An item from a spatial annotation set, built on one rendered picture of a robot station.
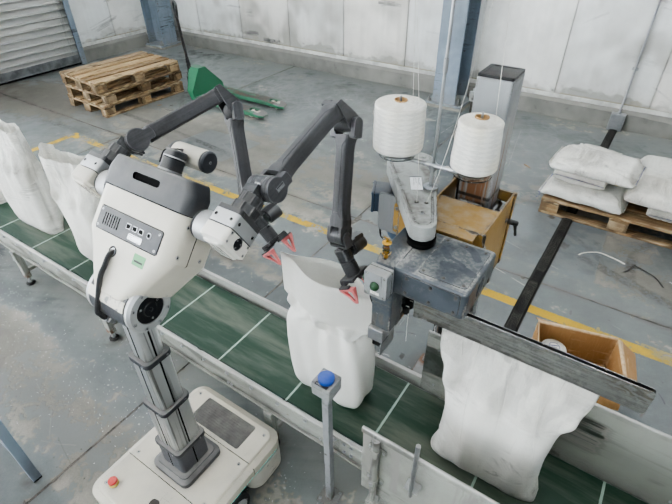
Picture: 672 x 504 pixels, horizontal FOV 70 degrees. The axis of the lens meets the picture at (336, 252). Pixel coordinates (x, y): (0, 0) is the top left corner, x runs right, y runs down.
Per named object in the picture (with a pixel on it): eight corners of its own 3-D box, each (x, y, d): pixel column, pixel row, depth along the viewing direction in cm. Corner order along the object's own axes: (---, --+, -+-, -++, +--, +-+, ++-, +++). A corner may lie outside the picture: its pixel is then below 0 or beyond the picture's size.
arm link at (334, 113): (326, 90, 155) (348, 89, 148) (343, 123, 164) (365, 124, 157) (240, 186, 138) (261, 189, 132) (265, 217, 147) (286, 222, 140)
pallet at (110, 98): (67, 94, 616) (63, 82, 608) (144, 70, 696) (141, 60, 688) (107, 106, 579) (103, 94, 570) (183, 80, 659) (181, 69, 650)
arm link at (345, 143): (329, 115, 159) (353, 115, 151) (341, 117, 163) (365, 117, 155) (322, 242, 168) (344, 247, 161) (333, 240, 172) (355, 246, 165)
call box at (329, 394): (311, 392, 170) (310, 382, 166) (323, 377, 175) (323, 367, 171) (329, 403, 166) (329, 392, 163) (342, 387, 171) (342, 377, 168)
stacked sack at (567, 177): (548, 180, 401) (553, 164, 391) (575, 153, 441) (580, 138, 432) (601, 197, 379) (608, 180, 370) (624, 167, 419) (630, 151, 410)
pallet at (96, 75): (62, 83, 608) (58, 71, 600) (144, 61, 683) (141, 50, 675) (98, 96, 567) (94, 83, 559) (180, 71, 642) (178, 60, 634)
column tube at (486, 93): (420, 412, 251) (476, 75, 146) (430, 396, 259) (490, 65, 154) (441, 423, 245) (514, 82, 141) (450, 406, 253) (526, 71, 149)
